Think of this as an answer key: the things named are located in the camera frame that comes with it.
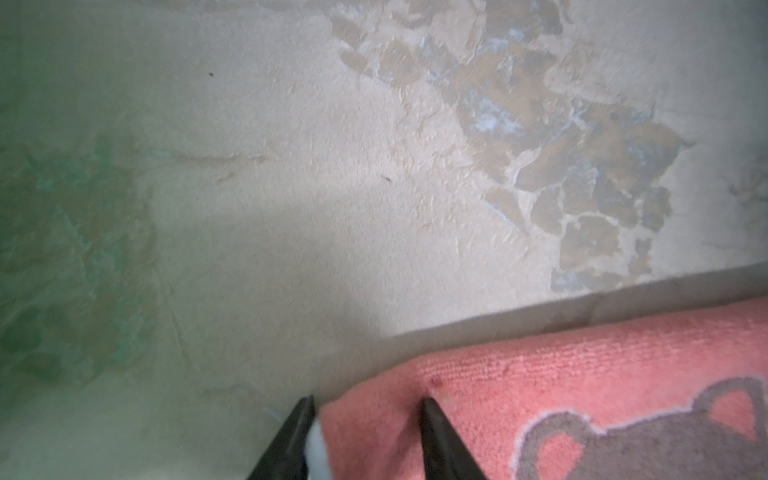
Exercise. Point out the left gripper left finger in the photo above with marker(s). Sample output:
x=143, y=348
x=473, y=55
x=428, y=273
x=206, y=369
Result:
x=284, y=458

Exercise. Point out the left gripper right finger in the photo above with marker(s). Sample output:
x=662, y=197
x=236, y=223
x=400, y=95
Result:
x=445, y=456

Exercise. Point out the red pink towel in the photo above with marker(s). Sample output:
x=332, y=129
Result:
x=674, y=396

